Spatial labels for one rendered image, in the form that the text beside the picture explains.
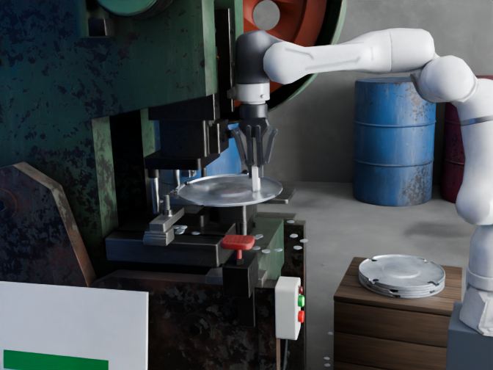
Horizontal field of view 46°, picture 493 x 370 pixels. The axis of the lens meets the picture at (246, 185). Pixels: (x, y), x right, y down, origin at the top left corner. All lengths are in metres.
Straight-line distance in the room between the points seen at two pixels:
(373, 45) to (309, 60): 0.16
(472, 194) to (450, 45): 3.41
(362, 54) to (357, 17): 3.37
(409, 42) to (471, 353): 0.80
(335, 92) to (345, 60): 3.40
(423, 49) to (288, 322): 0.73
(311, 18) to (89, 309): 1.06
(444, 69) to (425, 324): 0.88
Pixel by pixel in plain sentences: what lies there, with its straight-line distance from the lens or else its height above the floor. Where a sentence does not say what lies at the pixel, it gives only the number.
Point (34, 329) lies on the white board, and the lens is 1.63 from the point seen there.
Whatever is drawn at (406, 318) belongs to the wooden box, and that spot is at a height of 0.30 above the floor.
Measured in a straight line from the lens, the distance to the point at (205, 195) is 1.56.
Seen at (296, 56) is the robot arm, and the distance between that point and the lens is 1.40.
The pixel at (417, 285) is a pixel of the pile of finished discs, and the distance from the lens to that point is 2.01.
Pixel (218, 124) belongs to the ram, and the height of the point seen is 0.97.
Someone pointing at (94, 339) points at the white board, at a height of 0.46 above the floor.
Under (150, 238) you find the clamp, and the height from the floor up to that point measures 0.72.
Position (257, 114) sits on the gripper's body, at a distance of 1.51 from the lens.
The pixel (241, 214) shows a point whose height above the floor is 0.73.
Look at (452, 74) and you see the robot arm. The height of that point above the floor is 1.09.
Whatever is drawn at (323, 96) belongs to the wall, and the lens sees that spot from 4.84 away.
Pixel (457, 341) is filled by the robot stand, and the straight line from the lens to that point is 1.63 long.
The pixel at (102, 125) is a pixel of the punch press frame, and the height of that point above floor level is 0.98.
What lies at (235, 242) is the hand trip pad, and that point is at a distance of 1.26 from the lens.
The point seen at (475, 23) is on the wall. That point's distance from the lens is 4.84.
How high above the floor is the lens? 1.18
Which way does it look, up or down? 14 degrees down
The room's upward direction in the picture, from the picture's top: 2 degrees counter-clockwise
